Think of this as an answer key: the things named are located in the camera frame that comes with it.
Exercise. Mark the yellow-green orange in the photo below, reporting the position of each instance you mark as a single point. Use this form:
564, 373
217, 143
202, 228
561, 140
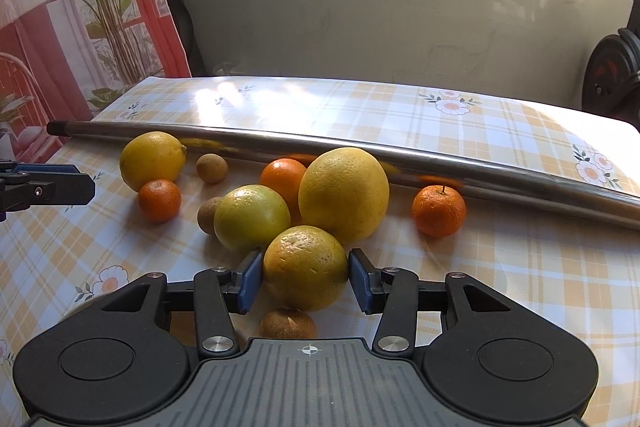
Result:
251, 218

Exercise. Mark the brown kiwi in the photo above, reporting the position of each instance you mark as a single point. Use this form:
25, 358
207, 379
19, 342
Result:
207, 215
287, 324

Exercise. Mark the yellow lemon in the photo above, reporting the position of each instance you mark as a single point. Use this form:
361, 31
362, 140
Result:
152, 159

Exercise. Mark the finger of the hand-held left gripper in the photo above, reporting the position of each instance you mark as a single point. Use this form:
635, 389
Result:
45, 168

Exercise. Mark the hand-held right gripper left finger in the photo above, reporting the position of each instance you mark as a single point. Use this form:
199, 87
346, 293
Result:
250, 282

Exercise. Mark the printed backdrop cloth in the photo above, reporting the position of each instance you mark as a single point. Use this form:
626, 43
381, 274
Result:
75, 7

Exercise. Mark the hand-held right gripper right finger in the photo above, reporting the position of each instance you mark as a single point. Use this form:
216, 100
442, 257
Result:
361, 282

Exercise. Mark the long metal pole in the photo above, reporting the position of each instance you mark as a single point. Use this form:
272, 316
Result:
500, 177

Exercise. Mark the large yellow grapefruit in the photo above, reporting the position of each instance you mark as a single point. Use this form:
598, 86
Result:
344, 194

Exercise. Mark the checked floral tablecloth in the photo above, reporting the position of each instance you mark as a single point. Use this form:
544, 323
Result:
500, 267

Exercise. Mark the small round brown fruit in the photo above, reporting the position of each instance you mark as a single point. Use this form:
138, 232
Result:
211, 168

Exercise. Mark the black exercise bike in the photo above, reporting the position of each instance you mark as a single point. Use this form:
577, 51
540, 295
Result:
612, 67

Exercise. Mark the mandarin with stem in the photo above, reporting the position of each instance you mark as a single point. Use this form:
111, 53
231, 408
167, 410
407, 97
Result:
438, 210

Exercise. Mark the yellow-orange mottled orange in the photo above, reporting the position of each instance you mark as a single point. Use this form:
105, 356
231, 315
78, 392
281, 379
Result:
305, 268

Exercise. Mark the small mandarin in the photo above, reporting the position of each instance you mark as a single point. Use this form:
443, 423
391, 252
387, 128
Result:
159, 200

